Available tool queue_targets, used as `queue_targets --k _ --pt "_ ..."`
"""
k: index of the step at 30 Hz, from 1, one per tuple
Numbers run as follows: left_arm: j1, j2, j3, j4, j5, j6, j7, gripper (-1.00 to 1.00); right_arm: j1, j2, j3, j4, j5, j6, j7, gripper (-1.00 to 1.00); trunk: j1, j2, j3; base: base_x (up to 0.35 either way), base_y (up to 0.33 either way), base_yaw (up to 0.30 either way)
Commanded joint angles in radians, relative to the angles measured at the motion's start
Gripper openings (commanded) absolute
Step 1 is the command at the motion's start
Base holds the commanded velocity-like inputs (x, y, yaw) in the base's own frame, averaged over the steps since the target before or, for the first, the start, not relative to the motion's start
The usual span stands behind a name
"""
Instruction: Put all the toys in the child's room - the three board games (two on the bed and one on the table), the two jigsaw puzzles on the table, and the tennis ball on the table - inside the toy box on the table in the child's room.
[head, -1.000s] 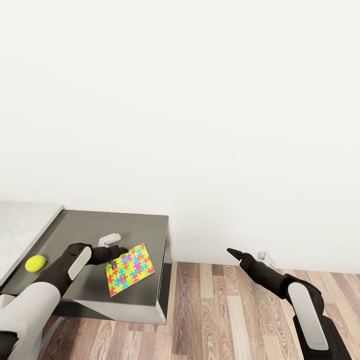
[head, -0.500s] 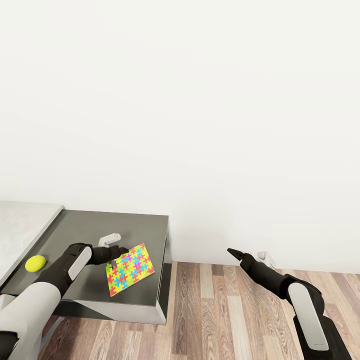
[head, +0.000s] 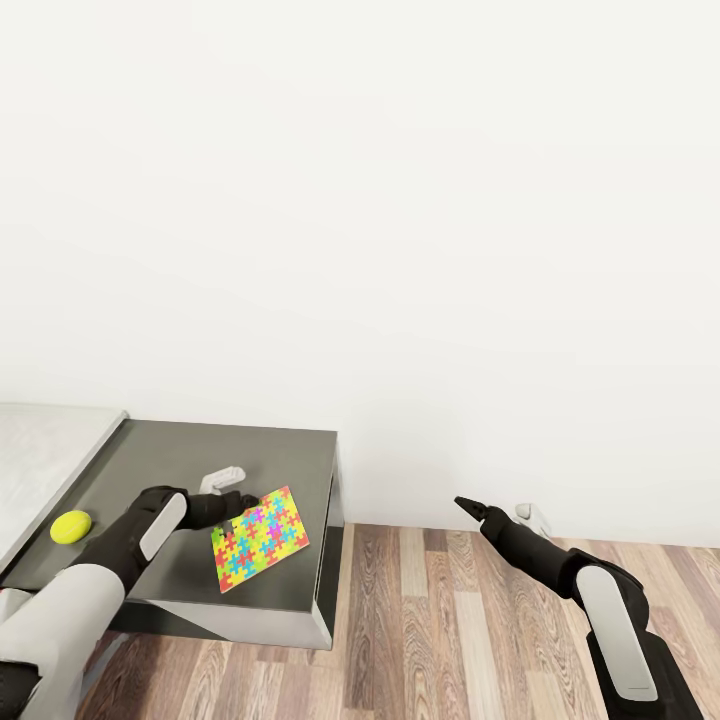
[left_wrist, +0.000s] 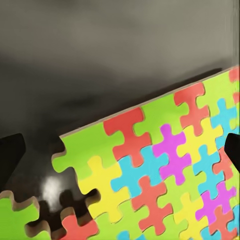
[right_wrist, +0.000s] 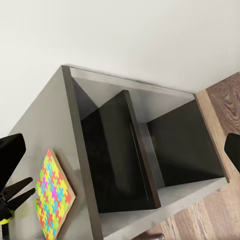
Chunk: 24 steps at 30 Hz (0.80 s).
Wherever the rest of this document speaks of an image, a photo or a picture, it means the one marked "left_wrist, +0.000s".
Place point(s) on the desk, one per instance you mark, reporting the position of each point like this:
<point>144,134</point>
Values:
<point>65,64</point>

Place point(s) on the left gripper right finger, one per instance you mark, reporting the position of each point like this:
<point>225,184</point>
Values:
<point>232,149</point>

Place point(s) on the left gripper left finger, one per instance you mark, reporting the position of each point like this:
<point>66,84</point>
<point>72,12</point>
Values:
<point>12,150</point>

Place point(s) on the jigsaw puzzle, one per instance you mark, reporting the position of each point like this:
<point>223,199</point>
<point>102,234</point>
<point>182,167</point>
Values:
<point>159,167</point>

